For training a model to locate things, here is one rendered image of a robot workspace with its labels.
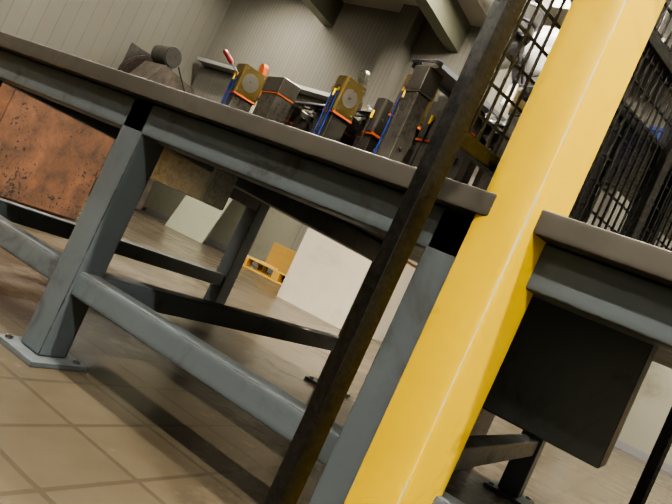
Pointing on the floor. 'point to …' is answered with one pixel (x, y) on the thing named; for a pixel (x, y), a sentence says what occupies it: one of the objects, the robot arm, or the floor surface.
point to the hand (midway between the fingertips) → (493, 90)
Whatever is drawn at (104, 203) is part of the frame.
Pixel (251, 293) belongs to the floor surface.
